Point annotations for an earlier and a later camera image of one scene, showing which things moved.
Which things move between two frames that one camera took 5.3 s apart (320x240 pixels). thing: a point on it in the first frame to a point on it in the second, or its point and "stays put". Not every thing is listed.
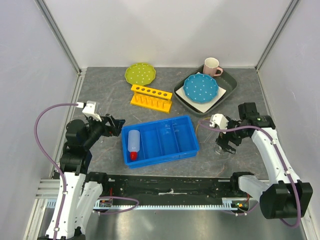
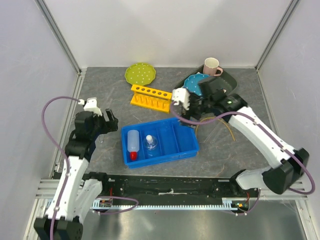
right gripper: (221, 141) to (193, 97)
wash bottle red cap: (133, 156) stays put
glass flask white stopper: (218, 150) to (149, 137)
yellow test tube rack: (151, 98) stays put
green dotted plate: (140, 74) stays put
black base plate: (170, 186) stays put
